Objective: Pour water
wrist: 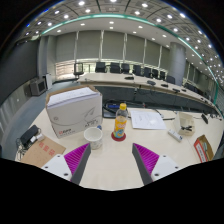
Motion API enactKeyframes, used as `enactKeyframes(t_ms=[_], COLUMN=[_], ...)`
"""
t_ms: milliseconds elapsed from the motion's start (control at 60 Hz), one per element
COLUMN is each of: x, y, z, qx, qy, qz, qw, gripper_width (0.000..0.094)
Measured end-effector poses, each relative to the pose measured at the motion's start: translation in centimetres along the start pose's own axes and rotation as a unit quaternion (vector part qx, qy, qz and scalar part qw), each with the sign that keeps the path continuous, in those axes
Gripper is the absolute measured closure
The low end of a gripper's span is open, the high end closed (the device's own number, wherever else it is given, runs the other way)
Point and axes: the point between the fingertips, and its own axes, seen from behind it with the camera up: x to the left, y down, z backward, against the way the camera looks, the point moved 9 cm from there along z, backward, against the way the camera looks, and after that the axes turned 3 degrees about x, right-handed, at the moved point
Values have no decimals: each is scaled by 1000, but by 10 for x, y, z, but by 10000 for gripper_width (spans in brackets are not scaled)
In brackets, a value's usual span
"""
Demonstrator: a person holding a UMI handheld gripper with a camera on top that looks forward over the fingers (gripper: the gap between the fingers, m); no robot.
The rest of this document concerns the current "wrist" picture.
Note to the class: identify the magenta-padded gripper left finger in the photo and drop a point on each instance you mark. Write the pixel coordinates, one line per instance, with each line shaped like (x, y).
(77, 158)

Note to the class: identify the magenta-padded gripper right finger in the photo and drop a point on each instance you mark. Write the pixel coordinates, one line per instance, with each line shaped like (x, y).
(146, 158)

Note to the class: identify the yellow-capped clear drink bottle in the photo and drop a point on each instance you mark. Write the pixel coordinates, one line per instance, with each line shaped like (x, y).
(120, 125)

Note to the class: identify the brown cardboard envelope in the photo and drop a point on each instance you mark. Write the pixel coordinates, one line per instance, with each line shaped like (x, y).
(41, 151)

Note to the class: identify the white power strip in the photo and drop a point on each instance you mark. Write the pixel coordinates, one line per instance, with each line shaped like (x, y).
(175, 135)

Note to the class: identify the flat round red coaster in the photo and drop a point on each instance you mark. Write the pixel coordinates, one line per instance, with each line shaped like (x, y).
(115, 138)

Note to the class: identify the white printed paper sheet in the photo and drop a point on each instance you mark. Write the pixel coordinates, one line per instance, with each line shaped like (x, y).
(146, 119)

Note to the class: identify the white copy paper box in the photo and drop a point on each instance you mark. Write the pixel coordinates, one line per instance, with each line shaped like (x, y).
(73, 113)

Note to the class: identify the open beige cardboard box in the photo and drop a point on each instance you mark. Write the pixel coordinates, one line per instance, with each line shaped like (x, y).
(183, 120)

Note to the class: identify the red-labelled brown cardboard box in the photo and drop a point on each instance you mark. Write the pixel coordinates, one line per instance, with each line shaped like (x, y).
(201, 150)

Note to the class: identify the black desk device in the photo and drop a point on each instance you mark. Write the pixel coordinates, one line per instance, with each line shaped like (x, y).
(109, 109)

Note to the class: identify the grey box monitor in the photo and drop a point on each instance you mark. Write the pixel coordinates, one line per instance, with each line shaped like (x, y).
(37, 87)

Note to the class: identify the long curved conference desk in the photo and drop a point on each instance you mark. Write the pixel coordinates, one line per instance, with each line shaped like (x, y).
(110, 79)

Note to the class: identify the row of black office chairs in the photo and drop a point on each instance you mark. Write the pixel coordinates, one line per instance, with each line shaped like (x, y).
(136, 69)

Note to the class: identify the black mesh office chair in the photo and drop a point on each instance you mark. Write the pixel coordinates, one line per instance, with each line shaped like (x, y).
(78, 68)

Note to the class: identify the group of ceiling lights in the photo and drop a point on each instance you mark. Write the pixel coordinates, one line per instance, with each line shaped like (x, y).
(81, 3)

